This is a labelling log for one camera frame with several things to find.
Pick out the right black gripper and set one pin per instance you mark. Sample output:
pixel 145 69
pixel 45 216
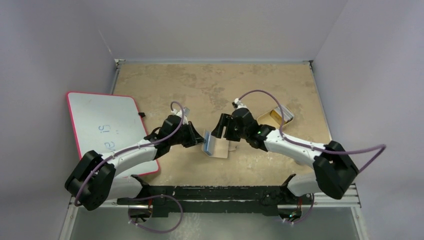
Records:
pixel 228 126

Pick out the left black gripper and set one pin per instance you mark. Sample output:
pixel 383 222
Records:
pixel 194 138

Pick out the beige leather card holder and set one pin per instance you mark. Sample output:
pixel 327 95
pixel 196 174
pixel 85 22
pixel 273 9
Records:
pixel 217 147

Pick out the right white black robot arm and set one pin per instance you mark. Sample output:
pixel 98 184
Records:
pixel 333 170

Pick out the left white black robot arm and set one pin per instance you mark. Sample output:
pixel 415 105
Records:
pixel 94 179

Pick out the cream oval tray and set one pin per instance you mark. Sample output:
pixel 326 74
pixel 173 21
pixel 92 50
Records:
pixel 266 119

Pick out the white pink-framed whiteboard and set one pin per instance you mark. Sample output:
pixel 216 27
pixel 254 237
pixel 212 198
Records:
pixel 104 123

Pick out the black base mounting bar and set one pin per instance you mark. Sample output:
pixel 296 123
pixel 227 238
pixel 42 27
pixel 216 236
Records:
pixel 267 200

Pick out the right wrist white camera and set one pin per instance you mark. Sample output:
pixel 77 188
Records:
pixel 237 104

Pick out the wrist white camera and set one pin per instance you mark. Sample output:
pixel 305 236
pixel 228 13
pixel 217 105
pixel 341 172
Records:
pixel 185 111
pixel 237 104

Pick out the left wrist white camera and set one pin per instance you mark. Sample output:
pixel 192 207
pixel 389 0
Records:
pixel 185 111

